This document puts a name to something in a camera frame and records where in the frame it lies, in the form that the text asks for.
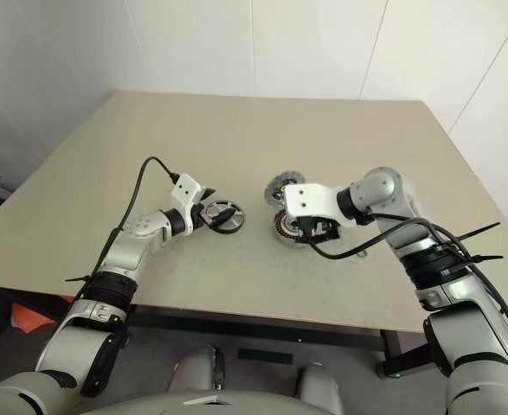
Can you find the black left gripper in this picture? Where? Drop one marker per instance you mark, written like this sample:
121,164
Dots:
199,216

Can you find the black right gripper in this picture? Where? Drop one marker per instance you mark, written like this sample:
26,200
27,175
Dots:
328,229

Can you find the silver motor housing copper windings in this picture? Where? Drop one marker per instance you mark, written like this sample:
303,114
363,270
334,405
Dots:
286,231

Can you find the spoked black silver rotor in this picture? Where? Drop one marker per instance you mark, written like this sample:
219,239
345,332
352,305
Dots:
232,220

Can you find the round silver motor lid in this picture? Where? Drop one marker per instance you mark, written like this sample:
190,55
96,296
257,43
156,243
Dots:
281,186

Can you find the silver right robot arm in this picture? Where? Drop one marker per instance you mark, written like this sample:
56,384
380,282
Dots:
392,190

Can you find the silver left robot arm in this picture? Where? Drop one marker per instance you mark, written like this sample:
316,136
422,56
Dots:
124,255

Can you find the small grey rounded shape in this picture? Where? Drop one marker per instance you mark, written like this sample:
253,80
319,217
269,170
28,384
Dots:
318,380

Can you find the black zip tie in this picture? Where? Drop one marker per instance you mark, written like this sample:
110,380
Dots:
78,278
489,258
478,231

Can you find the large grey rounded shape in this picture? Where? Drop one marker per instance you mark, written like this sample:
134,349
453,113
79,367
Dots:
193,367

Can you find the grey robot torso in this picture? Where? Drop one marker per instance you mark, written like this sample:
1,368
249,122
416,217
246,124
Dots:
253,404

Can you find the orange object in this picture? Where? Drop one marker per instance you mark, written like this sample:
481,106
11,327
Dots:
30,317

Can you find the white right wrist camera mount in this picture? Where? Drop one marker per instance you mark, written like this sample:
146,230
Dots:
310,201

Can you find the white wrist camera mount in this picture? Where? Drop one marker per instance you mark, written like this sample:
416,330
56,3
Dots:
310,201
184,186

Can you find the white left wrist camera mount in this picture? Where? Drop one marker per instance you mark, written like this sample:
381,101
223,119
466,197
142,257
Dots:
184,186

